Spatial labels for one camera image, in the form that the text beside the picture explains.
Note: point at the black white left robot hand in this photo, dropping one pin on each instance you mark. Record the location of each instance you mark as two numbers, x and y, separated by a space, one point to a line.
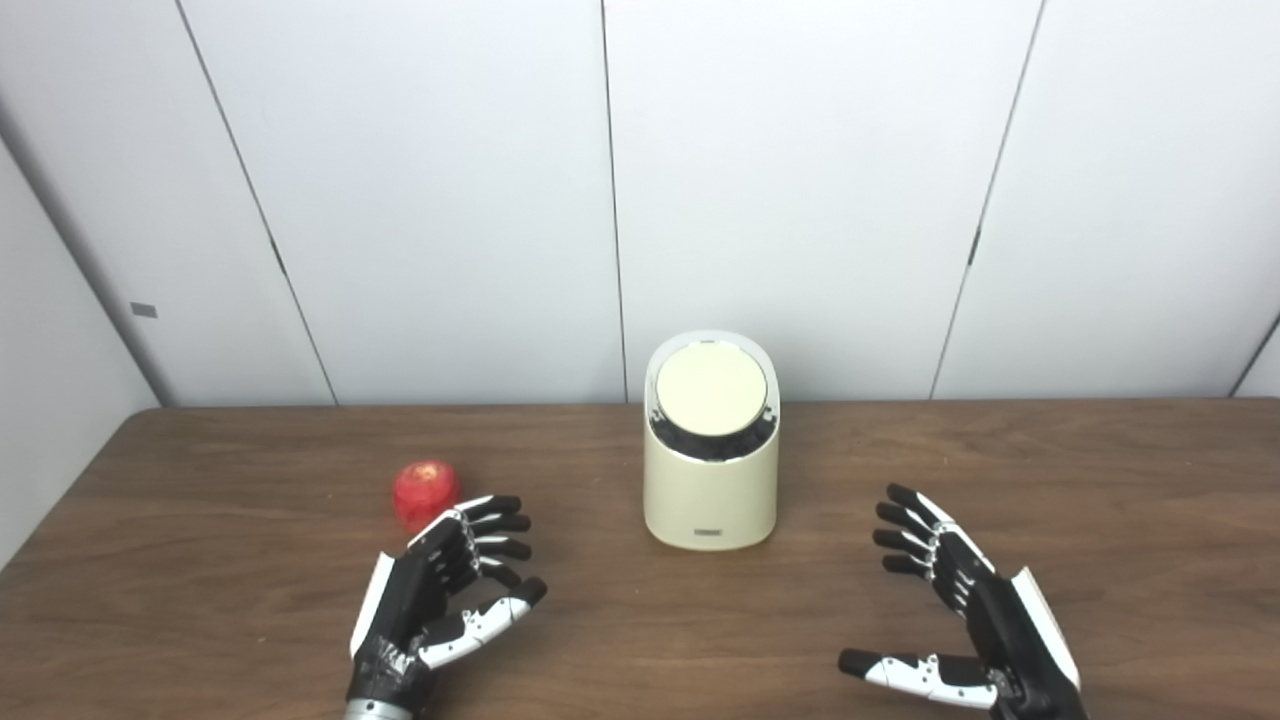
410 595

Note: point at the small grey wall tag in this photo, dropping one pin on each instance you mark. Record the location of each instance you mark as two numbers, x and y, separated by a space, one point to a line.
144 310

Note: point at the cream round bin lid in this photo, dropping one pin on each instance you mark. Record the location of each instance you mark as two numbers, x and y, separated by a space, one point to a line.
711 390

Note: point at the red apple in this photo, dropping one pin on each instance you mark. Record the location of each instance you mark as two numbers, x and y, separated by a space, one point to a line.
420 485

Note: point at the cream-colored bin body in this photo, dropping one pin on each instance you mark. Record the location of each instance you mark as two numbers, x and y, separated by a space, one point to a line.
710 495

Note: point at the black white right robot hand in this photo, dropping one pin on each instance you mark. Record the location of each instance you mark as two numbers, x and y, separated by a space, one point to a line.
1010 630

